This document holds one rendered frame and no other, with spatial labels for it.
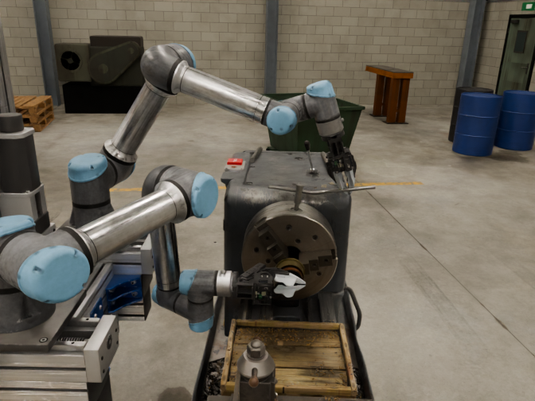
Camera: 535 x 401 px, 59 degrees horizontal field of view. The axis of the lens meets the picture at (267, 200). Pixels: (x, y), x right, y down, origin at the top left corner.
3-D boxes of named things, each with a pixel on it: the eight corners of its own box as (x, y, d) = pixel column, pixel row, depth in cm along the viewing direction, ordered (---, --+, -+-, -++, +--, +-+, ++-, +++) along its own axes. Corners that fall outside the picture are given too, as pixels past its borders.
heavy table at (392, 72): (361, 110, 1087) (365, 64, 1052) (379, 110, 1093) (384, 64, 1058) (387, 123, 938) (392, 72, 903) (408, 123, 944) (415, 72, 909)
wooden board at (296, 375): (232, 328, 154) (232, 318, 153) (342, 332, 153) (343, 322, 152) (220, 396, 126) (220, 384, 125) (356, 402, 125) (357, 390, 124)
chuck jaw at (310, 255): (297, 247, 156) (333, 243, 155) (299, 260, 158) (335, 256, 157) (298, 262, 146) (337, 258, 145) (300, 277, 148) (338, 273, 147)
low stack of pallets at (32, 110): (7, 118, 892) (4, 95, 877) (56, 118, 908) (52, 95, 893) (-16, 133, 777) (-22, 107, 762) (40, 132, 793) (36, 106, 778)
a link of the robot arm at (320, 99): (304, 84, 142) (332, 76, 139) (314, 119, 146) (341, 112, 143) (301, 90, 135) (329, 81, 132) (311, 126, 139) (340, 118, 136)
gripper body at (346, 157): (332, 178, 142) (321, 141, 138) (329, 169, 150) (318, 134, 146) (357, 170, 141) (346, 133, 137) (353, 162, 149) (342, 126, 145)
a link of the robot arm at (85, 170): (63, 203, 147) (56, 161, 142) (87, 188, 159) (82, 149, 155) (98, 206, 145) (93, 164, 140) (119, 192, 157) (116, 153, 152)
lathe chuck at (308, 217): (239, 281, 168) (248, 198, 157) (326, 292, 169) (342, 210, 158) (236, 294, 160) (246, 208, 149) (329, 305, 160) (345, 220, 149)
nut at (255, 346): (247, 348, 101) (247, 334, 100) (265, 348, 101) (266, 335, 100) (245, 360, 97) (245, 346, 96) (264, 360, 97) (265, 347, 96)
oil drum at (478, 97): (444, 147, 765) (453, 91, 734) (478, 146, 774) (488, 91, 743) (463, 157, 710) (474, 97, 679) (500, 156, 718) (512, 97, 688)
